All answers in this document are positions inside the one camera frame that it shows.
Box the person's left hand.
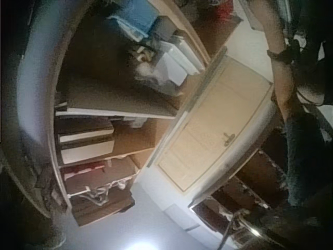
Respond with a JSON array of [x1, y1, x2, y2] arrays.
[[244, 0, 285, 54]]

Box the black wrist band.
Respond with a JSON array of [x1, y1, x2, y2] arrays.
[[267, 39, 300, 65]]

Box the red cloth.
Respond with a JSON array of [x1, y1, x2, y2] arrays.
[[213, 0, 235, 19]]

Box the cream wooden cabinet door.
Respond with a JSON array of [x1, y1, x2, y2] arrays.
[[149, 56, 276, 195]]

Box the open wooden closet shelf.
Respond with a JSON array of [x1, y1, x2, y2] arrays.
[[53, 0, 212, 228]]

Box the shiny metal stand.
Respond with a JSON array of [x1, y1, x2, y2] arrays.
[[223, 210, 264, 250]]

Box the black cable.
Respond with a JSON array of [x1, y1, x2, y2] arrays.
[[296, 82, 326, 107]]

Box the metal door handle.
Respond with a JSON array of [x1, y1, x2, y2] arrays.
[[222, 132, 236, 146]]

